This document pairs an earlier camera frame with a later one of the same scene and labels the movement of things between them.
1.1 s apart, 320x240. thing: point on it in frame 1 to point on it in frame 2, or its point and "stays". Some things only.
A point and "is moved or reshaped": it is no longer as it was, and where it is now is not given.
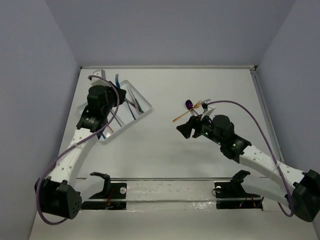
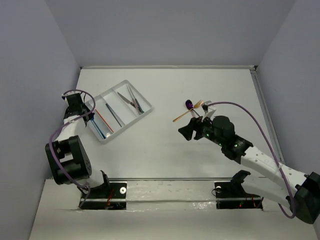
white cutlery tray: (134, 107) stays
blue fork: (118, 84) is moved or reshaped
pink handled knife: (136, 105) stays
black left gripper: (118, 93) to (85, 116)
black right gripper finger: (198, 130) stays
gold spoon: (196, 106) stays
